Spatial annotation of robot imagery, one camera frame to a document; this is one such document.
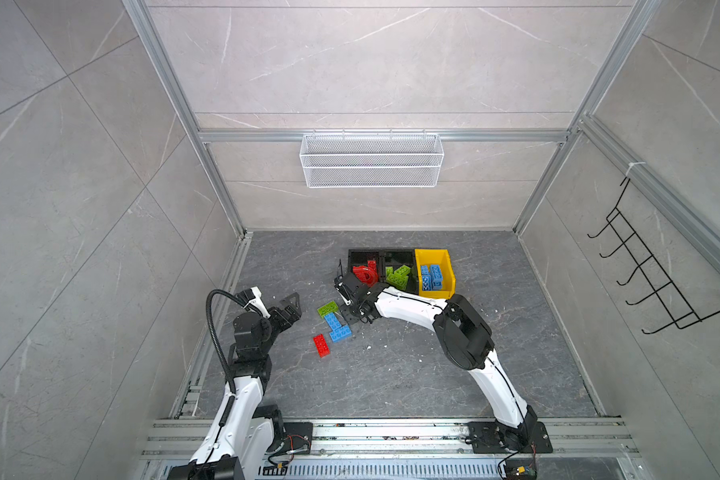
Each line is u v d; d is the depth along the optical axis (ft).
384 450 2.39
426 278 3.32
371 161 3.31
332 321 3.05
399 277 3.34
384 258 3.63
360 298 2.50
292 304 2.54
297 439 2.39
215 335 1.90
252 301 2.38
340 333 2.96
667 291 2.09
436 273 3.34
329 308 3.13
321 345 2.89
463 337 1.83
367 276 3.29
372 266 3.49
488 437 2.41
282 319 2.39
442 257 3.43
